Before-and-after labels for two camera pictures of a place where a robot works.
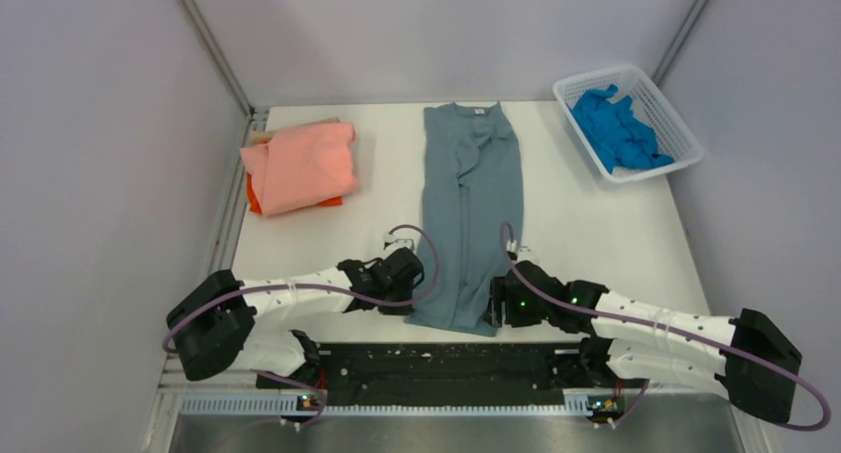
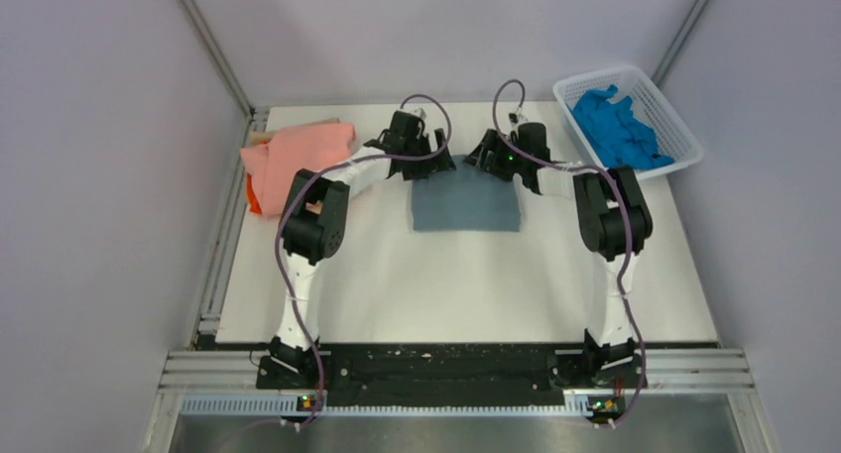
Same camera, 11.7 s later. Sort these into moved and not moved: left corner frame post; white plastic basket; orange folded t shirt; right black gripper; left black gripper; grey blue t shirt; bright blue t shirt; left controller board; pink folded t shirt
Moved: right black gripper; left black gripper; grey blue t shirt
Not moved: left controller board; left corner frame post; orange folded t shirt; bright blue t shirt; pink folded t shirt; white plastic basket
